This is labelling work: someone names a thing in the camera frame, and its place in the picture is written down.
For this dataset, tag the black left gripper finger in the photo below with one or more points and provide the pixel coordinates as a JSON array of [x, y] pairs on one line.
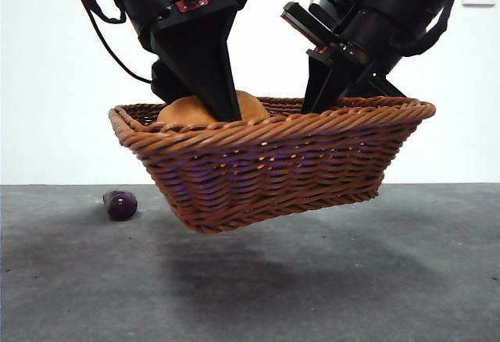
[[168, 84], [203, 57]]

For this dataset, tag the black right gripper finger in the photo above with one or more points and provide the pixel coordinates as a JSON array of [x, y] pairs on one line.
[[322, 88]]

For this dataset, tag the brown potato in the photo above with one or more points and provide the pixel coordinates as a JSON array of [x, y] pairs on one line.
[[183, 111]]

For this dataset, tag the brown wicker basket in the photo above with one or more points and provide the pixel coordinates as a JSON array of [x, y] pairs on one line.
[[273, 170]]

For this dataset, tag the purple eggplant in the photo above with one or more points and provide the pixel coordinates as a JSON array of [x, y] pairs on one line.
[[123, 206]]

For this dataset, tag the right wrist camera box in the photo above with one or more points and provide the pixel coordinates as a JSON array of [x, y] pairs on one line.
[[306, 22]]

